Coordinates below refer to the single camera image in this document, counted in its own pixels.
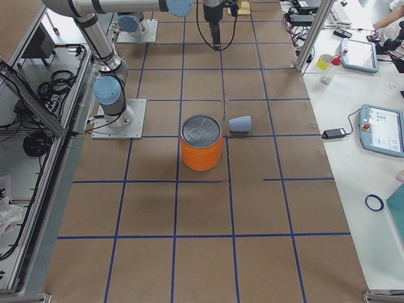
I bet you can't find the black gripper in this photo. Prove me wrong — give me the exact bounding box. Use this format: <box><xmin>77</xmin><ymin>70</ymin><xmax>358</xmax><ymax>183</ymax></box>
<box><xmin>203</xmin><ymin>0</ymin><xmax>224</xmax><ymax>50</ymax></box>

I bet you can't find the light blue plastic cup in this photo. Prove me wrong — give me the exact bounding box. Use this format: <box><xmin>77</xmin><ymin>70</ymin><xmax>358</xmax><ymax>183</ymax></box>
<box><xmin>229</xmin><ymin>115</ymin><xmax>253</xmax><ymax>132</ymax></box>

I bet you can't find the orange can with metal lid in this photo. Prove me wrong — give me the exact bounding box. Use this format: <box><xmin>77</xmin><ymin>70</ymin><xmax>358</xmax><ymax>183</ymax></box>
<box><xmin>181</xmin><ymin>114</ymin><xmax>223</xmax><ymax>171</ymax></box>

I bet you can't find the yellow tape roll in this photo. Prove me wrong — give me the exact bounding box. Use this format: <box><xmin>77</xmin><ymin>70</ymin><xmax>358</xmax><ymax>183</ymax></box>
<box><xmin>316</xmin><ymin>54</ymin><xmax>333</xmax><ymax>71</ymax></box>

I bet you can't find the black smartphone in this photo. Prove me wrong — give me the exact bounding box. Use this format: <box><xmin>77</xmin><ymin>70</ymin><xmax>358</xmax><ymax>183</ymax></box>
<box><xmin>333</xmin><ymin>28</ymin><xmax>352</xmax><ymax>39</ymax></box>

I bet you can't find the white keyboard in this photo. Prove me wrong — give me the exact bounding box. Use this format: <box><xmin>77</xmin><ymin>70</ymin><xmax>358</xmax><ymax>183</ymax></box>
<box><xmin>330</xmin><ymin>1</ymin><xmax>352</xmax><ymax>27</ymax></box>

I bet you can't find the clear squeeze bottle red cap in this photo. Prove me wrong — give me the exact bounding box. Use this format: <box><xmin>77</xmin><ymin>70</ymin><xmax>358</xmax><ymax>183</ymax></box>
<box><xmin>320</xmin><ymin>54</ymin><xmax>342</xmax><ymax>85</ymax></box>

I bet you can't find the upper blue teach pendant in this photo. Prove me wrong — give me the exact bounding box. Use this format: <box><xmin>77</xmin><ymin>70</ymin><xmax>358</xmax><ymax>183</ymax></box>
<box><xmin>340</xmin><ymin>38</ymin><xmax>379</xmax><ymax>74</ymax></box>

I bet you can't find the blue teach pendant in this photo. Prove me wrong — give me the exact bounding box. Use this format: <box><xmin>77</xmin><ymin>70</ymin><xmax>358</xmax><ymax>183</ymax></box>
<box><xmin>359</xmin><ymin>104</ymin><xmax>403</xmax><ymax>158</ymax></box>
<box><xmin>340</xmin><ymin>38</ymin><xmax>379</xmax><ymax>74</ymax></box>

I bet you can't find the black power adapter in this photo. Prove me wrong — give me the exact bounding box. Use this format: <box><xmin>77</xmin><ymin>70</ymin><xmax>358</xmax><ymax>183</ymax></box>
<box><xmin>321</xmin><ymin>128</ymin><xmax>347</xmax><ymax>140</ymax></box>

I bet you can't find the lower blue teach pendant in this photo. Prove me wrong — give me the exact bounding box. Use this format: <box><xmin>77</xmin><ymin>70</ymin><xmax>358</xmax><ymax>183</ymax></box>
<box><xmin>359</xmin><ymin>104</ymin><xmax>403</xmax><ymax>158</ymax></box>

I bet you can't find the teal board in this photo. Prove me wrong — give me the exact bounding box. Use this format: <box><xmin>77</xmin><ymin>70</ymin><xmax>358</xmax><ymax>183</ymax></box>
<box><xmin>386</xmin><ymin>184</ymin><xmax>404</xmax><ymax>243</ymax></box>

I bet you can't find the aluminium frame post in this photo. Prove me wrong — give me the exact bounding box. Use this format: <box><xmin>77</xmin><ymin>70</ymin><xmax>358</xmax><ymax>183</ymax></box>
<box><xmin>295</xmin><ymin>0</ymin><xmax>334</xmax><ymax>71</ymax></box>

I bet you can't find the blue tape ring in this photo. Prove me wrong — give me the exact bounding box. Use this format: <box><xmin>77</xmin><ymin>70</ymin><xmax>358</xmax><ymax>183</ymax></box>
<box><xmin>364</xmin><ymin>194</ymin><xmax>384</xmax><ymax>213</ymax></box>

